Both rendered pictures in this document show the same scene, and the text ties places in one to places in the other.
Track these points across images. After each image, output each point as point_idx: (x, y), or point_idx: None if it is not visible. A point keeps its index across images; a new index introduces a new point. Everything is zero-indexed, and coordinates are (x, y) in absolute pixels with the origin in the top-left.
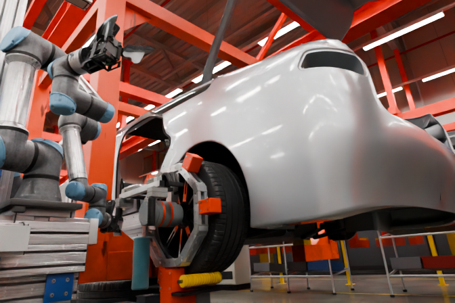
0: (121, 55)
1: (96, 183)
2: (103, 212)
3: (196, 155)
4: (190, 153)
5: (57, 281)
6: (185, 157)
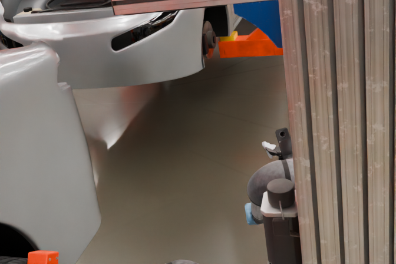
0: (273, 155)
1: None
2: None
3: (37, 251)
4: (42, 253)
5: None
6: (48, 261)
